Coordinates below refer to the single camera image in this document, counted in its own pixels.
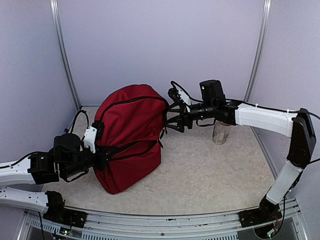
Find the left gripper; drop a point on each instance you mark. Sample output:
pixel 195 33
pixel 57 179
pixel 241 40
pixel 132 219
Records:
pixel 103 161

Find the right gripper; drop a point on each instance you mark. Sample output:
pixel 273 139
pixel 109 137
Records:
pixel 179 119

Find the red student backpack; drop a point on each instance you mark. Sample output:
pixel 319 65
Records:
pixel 134 117

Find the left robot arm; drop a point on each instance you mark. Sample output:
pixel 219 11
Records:
pixel 70 158

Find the cream ceramic mug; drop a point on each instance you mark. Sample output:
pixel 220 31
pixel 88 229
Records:
pixel 221 132

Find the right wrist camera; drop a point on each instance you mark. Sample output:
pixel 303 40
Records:
pixel 178 94

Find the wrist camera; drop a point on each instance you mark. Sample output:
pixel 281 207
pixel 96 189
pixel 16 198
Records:
pixel 92 133
pixel 178 94

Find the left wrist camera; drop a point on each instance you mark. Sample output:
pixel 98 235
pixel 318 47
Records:
pixel 92 133

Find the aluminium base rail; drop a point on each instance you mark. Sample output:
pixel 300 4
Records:
pixel 226 225

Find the right frame post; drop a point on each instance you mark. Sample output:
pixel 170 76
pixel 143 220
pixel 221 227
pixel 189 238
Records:
pixel 259 49

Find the frame post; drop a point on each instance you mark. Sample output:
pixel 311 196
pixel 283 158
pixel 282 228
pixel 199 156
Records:
pixel 259 49
pixel 63 53

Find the left frame post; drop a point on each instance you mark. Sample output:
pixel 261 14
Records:
pixel 63 53

